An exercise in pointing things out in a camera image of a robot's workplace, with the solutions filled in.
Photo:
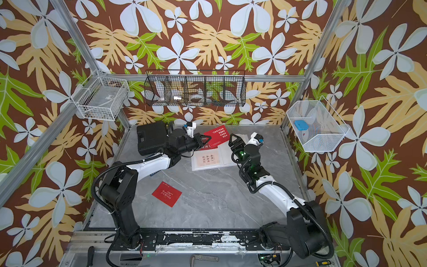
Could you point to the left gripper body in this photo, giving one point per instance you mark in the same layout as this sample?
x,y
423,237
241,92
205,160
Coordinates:
x,y
189,145

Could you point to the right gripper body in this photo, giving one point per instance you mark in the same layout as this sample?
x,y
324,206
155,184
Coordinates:
x,y
242,156

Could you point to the red card small text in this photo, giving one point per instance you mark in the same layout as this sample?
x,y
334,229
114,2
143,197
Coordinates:
x,y
218,136

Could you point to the white photo album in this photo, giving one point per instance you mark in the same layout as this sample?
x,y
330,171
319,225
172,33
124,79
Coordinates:
x,y
225,153

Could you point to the red card cursive script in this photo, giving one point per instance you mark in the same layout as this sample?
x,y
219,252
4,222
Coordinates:
x,y
167,194

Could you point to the pink card red text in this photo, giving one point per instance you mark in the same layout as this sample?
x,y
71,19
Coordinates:
x,y
207,159

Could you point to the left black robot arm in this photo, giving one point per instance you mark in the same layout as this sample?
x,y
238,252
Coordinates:
x,y
162,147

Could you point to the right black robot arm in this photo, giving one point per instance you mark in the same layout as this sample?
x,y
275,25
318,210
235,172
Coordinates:
x,y
305,232

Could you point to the black plastic case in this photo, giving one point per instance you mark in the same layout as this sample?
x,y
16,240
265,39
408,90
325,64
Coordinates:
x,y
151,137

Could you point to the blue object in basket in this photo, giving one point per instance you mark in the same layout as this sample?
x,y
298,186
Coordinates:
x,y
301,125

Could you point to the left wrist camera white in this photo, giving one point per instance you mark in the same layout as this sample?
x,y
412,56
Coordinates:
x,y
190,127

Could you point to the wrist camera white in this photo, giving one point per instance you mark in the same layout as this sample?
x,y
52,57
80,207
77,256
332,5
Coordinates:
x,y
190,127
256,139

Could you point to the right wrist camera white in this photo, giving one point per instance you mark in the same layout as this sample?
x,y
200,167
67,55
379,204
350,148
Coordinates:
x,y
256,139

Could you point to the black wire basket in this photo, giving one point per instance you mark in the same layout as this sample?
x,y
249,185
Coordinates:
x,y
195,88

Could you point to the white wire basket right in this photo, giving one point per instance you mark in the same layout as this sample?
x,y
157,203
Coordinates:
x,y
326,130

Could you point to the white wire basket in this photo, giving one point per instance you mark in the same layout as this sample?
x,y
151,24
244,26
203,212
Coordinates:
x,y
101,97
326,130

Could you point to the white wire basket left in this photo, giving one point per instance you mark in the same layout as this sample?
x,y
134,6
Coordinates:
x,y
101,97

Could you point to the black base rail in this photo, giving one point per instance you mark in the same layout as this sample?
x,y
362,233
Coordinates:
x,y
151,239

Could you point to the yellow handled screwdriver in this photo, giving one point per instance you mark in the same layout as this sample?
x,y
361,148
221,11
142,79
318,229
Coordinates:
x,y
323,263

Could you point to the aluminium frame post right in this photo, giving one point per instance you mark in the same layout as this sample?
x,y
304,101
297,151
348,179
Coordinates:
x,y
325,38

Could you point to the aluminium frame post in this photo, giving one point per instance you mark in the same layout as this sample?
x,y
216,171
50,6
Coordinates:
x,y
325,38
44,63

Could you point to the aluminium frame post left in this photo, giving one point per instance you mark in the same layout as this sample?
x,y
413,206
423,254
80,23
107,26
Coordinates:
x,y
44,63

